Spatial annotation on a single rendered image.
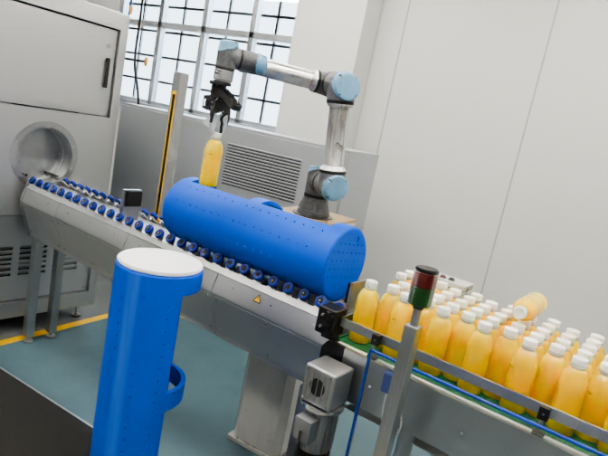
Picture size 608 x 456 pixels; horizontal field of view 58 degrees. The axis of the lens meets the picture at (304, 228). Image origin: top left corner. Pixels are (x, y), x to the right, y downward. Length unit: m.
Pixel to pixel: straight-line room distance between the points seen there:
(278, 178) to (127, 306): 2.23
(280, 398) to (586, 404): 1.41
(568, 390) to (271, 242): 1.07
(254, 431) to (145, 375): 1.04
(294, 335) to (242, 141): 2.26
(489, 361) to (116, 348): 1.15
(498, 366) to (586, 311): 2.95
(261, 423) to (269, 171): 1.84
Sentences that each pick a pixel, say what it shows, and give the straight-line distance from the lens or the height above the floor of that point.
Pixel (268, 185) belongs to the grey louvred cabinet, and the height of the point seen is 1.09.
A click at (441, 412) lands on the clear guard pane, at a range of 1.63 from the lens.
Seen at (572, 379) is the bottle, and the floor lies 1.06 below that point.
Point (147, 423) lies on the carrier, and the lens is 1.95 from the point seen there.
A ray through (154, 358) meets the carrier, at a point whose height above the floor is 0.75.
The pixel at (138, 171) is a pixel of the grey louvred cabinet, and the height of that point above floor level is 0.92.
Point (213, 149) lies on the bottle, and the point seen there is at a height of 1.40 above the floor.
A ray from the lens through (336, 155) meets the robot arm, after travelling 2.31.
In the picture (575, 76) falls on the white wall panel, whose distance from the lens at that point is 4.58.
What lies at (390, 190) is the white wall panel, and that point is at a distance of 4.82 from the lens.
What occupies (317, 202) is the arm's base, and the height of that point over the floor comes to 1.23.
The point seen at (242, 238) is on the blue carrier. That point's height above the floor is 1.09.
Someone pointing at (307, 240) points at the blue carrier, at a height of 1.16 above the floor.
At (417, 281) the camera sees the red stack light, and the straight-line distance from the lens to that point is 1.44.
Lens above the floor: 1.56
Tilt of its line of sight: 11 degrees down
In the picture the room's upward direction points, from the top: 11 degrees clockwise
